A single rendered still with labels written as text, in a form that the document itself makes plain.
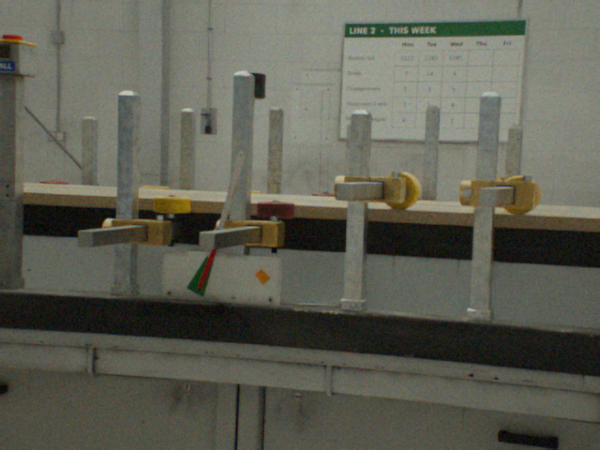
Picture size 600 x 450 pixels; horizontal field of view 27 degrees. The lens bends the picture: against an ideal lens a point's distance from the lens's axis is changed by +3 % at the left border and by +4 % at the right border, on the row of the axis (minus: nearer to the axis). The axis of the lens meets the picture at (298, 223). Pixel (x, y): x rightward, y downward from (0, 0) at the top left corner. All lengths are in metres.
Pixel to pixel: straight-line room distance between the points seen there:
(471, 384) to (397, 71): 7.39
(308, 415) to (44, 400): 0.64
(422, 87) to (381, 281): 7.08
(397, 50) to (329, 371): 7.37
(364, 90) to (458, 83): 0.75
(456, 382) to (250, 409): 0.54
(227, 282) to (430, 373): 0.45
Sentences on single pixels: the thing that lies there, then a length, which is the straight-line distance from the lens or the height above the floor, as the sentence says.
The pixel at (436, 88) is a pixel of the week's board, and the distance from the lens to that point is 9.62.
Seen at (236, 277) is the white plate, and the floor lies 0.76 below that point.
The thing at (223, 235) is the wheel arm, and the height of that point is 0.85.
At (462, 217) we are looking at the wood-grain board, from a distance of 2.55.
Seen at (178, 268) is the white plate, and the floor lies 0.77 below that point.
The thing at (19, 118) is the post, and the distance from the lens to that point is 2.67.
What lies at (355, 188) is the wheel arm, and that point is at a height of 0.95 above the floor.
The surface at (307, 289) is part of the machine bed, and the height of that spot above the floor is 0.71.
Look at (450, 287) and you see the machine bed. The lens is 2.58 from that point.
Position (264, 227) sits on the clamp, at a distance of 2.43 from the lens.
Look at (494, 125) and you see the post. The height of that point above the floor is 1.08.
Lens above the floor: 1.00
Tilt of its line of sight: 3 degrees down
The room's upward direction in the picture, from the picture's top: 2 degrees clockwise
